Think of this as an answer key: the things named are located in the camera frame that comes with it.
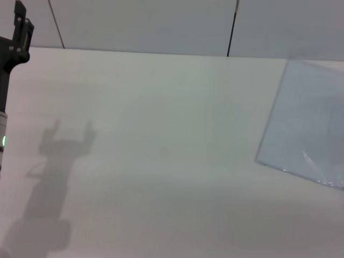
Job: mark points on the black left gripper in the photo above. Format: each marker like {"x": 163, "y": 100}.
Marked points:
{"x": 5, "y": 67}

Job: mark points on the clear document bag red zipper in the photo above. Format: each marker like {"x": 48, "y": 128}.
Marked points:
{"x": 309, "y": 121}

